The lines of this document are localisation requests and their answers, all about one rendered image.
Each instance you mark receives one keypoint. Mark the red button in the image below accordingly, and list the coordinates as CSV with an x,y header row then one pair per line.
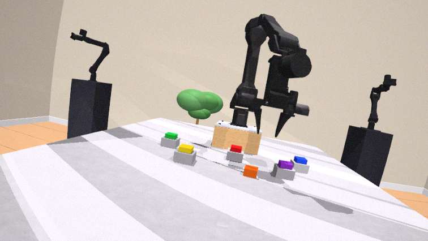
x,y
235,153

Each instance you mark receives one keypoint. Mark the purple button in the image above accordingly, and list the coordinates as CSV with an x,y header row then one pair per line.
x,y
284,170

